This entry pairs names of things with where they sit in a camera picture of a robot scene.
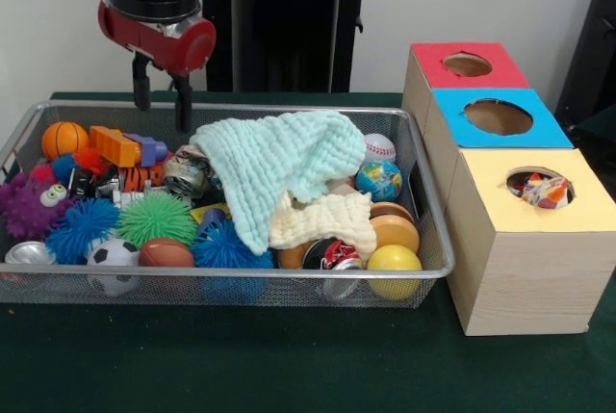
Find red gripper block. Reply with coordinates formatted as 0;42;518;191
97;0;218;134

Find mint waffle cloth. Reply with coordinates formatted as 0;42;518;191
190;110;367;256

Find cream waffle cloth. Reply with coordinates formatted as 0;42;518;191
268;191;379;256

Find crushed silver can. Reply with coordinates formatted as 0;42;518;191
302;238;366;301

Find small polka dot paper ball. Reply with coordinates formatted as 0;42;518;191
519;172;575;210

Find wooden box three round holes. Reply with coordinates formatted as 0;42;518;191
401;40;605;337

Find crushed pale can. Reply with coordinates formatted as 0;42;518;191
162;145;214;198

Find orange toy basketball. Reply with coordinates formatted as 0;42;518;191
40;120;90;161

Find green spiky ball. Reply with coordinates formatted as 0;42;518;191
115;191;199;250

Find small soccer ball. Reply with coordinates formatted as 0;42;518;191
86;238;141;297

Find purple spiky toy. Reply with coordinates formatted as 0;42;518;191
0;171;73;241

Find small globe ball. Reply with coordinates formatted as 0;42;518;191
355;160;403;202

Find dark green table cloth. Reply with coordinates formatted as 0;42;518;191
0;90;616;413

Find yellow ball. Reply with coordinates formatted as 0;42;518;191
366;244;424;302

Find black upright panel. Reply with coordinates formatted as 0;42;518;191
553;0;616;118

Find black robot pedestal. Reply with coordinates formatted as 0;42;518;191
201;0;389;94

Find silver wire mesh bin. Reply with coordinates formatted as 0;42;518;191
0;99;456;311

